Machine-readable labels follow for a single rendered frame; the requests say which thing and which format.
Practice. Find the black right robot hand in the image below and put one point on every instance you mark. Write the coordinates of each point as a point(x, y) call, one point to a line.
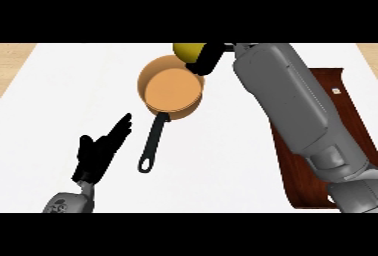
point(207, 60)

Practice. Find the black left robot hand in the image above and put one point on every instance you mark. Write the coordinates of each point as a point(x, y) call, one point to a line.
point(98, 152)

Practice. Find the yellow lemon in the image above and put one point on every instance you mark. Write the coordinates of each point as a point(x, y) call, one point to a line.
point(186, 51)

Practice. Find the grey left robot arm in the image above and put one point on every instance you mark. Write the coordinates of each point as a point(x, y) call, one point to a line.
point(71, 201)

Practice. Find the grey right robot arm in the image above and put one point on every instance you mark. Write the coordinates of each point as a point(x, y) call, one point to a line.
point(303, 123)

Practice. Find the dark brown wooden tray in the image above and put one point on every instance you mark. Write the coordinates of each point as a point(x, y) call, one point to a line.
point(300, 166)

